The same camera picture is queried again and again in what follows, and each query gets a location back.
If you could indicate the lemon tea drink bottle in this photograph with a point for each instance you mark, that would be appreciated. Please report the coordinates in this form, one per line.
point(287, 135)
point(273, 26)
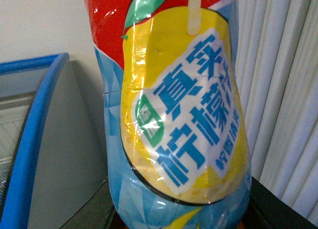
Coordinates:
point(177, 150)

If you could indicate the white chest freezer penguin print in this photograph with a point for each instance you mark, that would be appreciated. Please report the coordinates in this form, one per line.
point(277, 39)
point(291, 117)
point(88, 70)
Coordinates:
point(59, 164)

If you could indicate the white vertical blinds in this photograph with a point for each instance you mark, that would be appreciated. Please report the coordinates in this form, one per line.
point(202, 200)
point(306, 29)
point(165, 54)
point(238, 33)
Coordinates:
point(277, 77)

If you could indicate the freezer sliding glass lid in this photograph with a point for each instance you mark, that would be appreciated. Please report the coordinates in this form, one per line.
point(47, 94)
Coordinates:
point(13, 113)

